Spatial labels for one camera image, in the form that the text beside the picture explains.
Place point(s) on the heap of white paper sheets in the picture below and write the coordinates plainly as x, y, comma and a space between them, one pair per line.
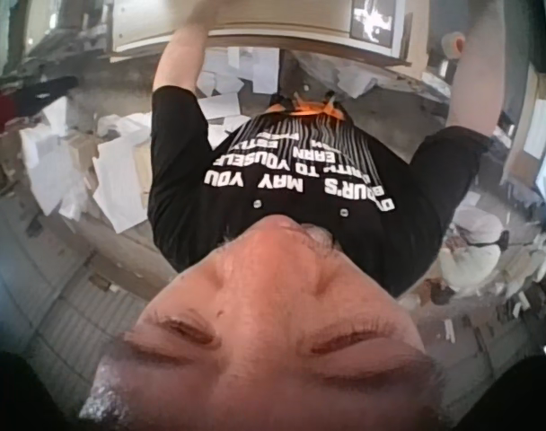
102, 166

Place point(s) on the stack of beige boards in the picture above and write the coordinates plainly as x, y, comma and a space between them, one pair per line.
535, 130

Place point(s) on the shelf with boards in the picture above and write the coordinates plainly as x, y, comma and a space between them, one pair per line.
71, 27

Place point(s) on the black and white framed picture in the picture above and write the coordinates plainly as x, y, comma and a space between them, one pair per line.
375, 22

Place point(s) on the person's left hand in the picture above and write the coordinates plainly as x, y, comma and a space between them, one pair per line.
201, 13

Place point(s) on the large beige board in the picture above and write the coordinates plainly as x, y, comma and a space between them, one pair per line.
273, 27

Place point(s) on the heap of white scraps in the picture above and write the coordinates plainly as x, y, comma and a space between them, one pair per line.
531, 269

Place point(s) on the red and black garment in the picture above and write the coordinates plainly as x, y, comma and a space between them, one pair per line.
26, 101

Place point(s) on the crumpled grey paper sheet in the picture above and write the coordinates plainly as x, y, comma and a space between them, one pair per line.
345, 76

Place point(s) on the scattered white paper sheets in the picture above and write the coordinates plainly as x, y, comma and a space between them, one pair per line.
237, 76

